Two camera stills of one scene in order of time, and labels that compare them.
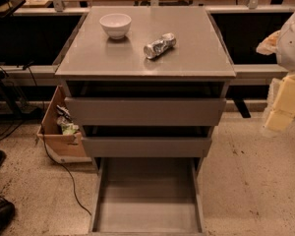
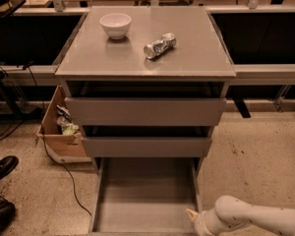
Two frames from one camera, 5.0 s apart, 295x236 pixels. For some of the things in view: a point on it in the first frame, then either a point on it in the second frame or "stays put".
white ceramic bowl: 116,25 stays put
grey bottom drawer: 147,197 stays put
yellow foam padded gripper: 292,44 to 200,222
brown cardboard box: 66,147 stays put
